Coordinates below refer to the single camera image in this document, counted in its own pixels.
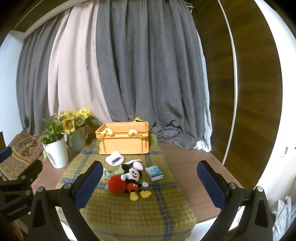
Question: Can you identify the sunflower bouquet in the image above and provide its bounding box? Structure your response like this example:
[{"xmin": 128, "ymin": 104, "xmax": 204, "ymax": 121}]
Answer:
[{"xmin": 58, "ymin": 108, "xmax": 102, "ymax": 135}]

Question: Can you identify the green frog toy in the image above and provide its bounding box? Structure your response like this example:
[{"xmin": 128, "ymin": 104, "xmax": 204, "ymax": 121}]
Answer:
[{"xmin": 102, "ymin": 167, "xmax": 126, "ymax": 181}]

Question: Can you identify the lavender knitted cloth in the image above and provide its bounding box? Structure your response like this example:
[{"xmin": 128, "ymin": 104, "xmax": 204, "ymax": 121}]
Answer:
[{"xmin": 105, "ymin": 151, "xmax": 124, "ymax": 166}]

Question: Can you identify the beige curtain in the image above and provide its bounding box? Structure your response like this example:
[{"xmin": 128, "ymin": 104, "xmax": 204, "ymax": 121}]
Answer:
[{"xmin": 47, "ymin": 2, "xmax": 114, "ymax": 124}]

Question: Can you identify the brown patterned cushion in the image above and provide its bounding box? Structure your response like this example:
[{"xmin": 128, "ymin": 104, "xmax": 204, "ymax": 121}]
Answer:
[{"xmin": 0, "ymin": 130, "xmax": 44, "ymax": 181}]

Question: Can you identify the white round hoop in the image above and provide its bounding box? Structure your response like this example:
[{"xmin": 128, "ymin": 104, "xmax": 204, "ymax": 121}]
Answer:
[{"xmin": 217, "ymin": 0, "xmax": 238, "ymax": 166}]

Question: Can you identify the red plush ball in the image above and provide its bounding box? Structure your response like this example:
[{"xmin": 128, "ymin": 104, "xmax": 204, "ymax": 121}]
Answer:
[{"xmin": 108, "ymin": 175, "xmax": 128, "ymax": 194}]

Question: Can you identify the pale blue sheer curtain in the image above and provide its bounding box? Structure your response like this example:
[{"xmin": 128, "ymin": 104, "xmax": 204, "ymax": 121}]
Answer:
[{"xmin": 196, "ymin": 35, "xmax": 212, "ymax": 152}]

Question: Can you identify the green leafy plant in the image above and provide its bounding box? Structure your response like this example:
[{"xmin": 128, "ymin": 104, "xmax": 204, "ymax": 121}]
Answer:
[{"xmin": 38, "ymin": 113, "xmax": 68, "ymax": 161}]

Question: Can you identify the crumpled white cloth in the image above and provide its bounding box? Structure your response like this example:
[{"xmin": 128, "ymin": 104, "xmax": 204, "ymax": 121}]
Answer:
[{"xmin": 271, "ymin": 196, "xmax": 296, "ymax": 241}]

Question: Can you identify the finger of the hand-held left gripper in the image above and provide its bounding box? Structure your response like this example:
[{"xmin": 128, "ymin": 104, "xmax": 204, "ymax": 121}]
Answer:
[
  {"xmin": 0, "ymin": 146, "xmax": 13, "ymax": 164},
  {"xmin": 14, "ymin": 159, "xmax": 43, "ymax": 187}
]

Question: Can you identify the white plant pot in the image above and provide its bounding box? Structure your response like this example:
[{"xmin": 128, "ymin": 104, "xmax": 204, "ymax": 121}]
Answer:
[{"xmin": 43, "ymin": 134, "xmax": 69, "ymax": 169}]

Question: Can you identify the narrow grey curtain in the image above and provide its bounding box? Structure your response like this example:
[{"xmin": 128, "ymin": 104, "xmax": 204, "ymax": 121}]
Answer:
[{"xmin": 16, "ymin": 16, "xmax": 71, "ymax": 136}]

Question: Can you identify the yellow plaid blanket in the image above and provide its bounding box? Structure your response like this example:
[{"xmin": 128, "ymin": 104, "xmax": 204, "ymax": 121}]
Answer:
[{"xmin": 55, "ymin": 134, "xmax": 197, "ymax": 241}]

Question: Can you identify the wide grey curtain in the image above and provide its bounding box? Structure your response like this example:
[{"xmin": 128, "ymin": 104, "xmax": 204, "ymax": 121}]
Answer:
[{"xmin": 96, "ymin": 0, "xmax": 208, "ymax": 150}]

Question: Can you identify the mouse plush toy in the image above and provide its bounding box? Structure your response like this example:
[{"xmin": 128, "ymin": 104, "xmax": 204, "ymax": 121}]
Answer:
[{"xmin": 120, "ymin": 163, "xmax": 152, "ymax": 201}]

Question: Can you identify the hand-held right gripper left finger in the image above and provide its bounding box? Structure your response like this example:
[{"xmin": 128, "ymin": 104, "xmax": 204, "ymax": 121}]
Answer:
[{"xmin": 26, "ymin": 160, "xmax": 104, "ymax": 241}]

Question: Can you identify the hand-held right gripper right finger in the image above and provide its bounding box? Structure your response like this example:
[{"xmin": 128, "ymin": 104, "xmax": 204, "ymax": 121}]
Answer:
[{"xmin": 196, "ymin": 160, "xmax": 274, "ymax": 241}]

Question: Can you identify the orange basket with yellow handles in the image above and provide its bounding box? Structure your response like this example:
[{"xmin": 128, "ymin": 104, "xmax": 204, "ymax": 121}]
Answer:
[{"xmin": 95, "ymin": 117, "xmax": 151, "ymax": 155}]

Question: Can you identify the green ribbed vase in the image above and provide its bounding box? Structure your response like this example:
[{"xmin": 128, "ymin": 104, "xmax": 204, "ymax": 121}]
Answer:
[{"xmin": 69, "ymin": 126, "xmax": 89, "ymax": 153}]

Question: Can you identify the blue tissue pack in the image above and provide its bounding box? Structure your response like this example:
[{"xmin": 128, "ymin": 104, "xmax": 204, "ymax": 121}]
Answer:
[{"xmin": 145, "ymin": 165, "xmax": 164, "ymax": 181}]

